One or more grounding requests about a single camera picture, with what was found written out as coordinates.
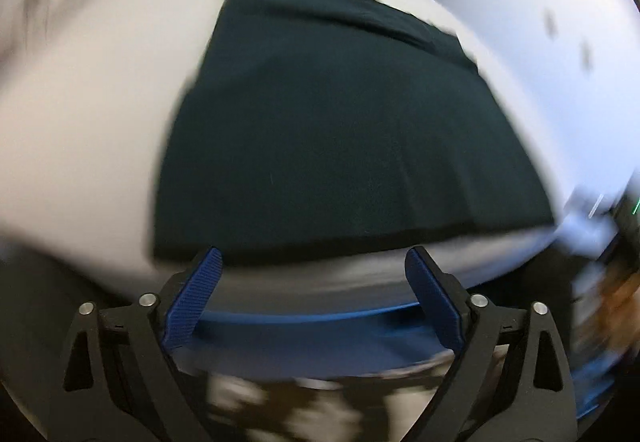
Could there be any blue bed base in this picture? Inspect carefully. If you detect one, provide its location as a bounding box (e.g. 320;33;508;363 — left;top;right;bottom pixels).
190;299;453;370

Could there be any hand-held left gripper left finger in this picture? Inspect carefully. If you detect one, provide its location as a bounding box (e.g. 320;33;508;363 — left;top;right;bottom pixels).
47;246;224;442

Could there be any black white patterned cloth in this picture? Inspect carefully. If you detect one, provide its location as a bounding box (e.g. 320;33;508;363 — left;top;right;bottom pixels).
202;362;453;442

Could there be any dark green sweater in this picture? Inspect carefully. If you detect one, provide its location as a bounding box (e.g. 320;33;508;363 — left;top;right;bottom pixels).
152;0;557;268

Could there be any brown wooden object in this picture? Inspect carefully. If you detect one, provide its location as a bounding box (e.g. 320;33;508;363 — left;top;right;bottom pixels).
575;267;640;360

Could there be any white bed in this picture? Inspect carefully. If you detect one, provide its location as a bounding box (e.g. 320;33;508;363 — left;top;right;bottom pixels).
0;0;618;305

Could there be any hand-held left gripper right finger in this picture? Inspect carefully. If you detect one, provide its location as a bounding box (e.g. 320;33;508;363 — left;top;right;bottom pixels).
404;246;579;442

